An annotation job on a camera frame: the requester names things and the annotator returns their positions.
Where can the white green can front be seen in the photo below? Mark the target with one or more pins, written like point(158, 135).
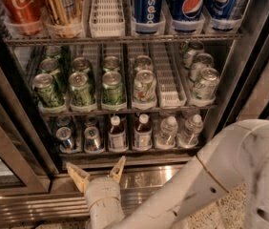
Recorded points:
point(144, 86)

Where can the brown drink bottle white cap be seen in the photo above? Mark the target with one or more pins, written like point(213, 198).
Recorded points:
point(117, 135)

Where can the pale can right back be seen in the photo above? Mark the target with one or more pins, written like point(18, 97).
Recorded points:
point(188, 50)

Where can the green can back left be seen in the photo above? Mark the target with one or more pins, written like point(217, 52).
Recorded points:
point(60, 53)

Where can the steel fridge cabinet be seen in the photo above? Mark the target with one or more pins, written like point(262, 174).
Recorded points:
point(128, 125)

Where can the pale can right front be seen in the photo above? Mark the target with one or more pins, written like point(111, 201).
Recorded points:
point(205, 84)

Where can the white green can back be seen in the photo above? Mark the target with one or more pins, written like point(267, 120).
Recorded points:
point(142, 62)

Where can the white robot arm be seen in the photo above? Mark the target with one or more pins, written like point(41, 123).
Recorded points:
point(240, 152)

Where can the blue pepsi can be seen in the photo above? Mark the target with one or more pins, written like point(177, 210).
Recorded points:
point(184, 12)
point(146, 14)
point(226, 15)

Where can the blue Pepsi can middle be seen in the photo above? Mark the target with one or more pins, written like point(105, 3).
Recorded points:
point(184, 12)

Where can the white green can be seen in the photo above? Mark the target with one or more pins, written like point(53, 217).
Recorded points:
point(144, 86)
point(142, 62)

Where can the pale can right middle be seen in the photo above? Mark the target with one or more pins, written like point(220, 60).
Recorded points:
point(201, 61)

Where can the green can front left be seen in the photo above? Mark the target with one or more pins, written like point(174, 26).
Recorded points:
point(46, 88)

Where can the empty white middle tray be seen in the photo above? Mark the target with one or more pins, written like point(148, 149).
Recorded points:
point(169, 88)

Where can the gold soda can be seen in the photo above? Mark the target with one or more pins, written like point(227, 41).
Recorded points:
point(64, 14)

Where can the blue Pepsi can right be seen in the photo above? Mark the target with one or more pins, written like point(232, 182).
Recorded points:
point(226, 15)

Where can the open fridge glass door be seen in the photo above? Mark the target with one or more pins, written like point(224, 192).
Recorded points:
point(268, 80)

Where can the green can middle left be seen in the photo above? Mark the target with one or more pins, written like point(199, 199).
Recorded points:
point(52, 67)

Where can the empty white tray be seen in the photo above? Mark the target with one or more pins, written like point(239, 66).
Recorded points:
point(107, 18)
point(169, 88)

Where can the blue Pepsi can left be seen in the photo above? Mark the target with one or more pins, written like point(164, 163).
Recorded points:
point(146, 14)

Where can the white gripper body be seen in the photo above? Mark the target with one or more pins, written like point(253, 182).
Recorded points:
point(102, 189)

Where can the empty white top tray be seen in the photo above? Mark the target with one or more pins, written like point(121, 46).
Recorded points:
point(107, 18)

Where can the silver blue can front left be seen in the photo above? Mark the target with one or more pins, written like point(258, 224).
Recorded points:
point(65, 136)

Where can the red Coca-Cola can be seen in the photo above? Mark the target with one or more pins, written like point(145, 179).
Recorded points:
point(26, 14)

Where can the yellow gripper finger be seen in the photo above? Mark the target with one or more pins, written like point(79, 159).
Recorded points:
point(117, 170)
point(80, 177)

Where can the clear water bottle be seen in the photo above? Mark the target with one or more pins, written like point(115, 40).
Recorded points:
point(190, 131)
point(166, 135)

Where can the silver blue can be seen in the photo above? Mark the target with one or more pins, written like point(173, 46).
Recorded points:
point(64, 121)
point(65, 136)
point(90, 121)
point(93, 142)

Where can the clear water bottle left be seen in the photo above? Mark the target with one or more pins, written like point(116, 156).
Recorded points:
point(166, 135)

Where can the clear water bottle right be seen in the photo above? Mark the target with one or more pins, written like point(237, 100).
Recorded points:
point(190, 131)

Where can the silver blue can back left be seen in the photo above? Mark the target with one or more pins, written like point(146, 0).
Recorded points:
point(64, 121)

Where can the pale can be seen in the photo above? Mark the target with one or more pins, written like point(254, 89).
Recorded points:
point(188, 50)
point(205, 84)
point(201, 61)

